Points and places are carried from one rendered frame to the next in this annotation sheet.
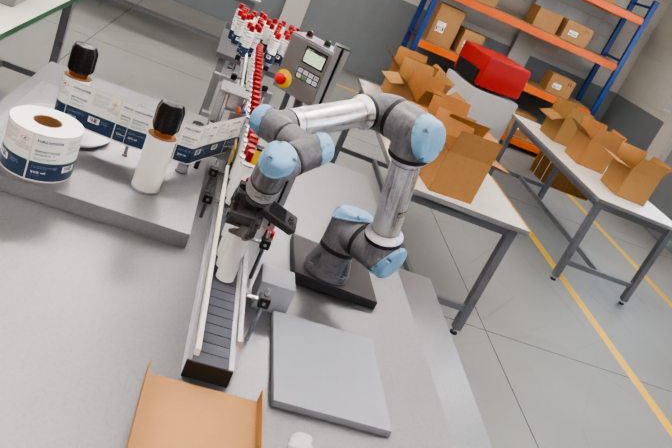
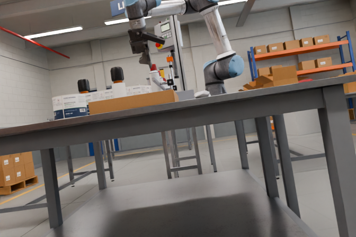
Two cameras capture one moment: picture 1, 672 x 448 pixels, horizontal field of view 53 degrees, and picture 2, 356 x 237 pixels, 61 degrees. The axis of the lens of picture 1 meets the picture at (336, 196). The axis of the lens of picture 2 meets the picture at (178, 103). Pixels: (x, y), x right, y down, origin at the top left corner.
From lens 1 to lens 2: 1.13 m
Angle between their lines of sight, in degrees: 29
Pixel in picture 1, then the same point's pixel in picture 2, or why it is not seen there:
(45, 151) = (68, 102)
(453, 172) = not seen: hidden behind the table
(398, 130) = not seen: outside the picture
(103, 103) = (96, 96)
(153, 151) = (116, 89)
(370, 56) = (248, 122)
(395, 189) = (212, 25)
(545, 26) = (309, 67)
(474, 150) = (284, 74)
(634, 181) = not seen: outside the picture
